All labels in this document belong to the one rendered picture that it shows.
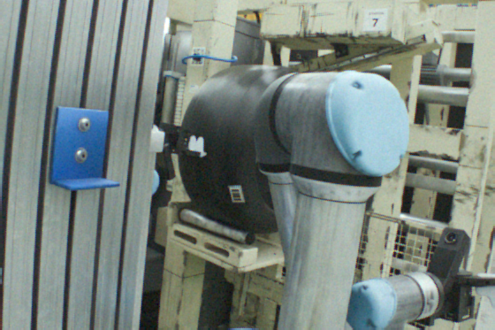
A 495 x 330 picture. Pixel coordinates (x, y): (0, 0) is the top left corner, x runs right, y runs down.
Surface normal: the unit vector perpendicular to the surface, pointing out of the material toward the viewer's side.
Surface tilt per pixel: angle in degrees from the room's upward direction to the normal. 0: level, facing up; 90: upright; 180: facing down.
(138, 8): 90
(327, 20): 90
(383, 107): 82
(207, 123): 76
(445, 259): 59
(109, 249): 90
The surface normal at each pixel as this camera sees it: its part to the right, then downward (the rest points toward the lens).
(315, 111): -0.83, -0.18
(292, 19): -0.66, -0.04
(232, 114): -0.36, -0.35
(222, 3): 0.74, 0.14
